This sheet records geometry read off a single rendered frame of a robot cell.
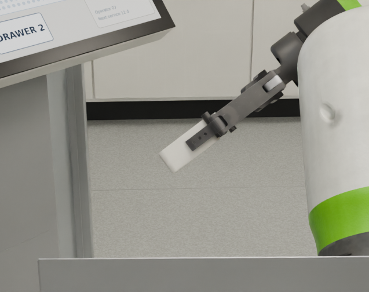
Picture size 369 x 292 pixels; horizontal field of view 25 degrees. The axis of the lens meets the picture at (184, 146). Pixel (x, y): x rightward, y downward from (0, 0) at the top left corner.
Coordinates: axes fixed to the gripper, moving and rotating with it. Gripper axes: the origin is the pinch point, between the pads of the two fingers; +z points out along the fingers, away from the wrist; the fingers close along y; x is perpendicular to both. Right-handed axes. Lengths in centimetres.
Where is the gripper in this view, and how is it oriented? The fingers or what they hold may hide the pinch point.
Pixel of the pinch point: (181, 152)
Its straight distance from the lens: 105.6
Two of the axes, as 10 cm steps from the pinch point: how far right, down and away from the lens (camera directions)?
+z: -7.9, 5.9, 1.6
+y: 1.3, -0.9, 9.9
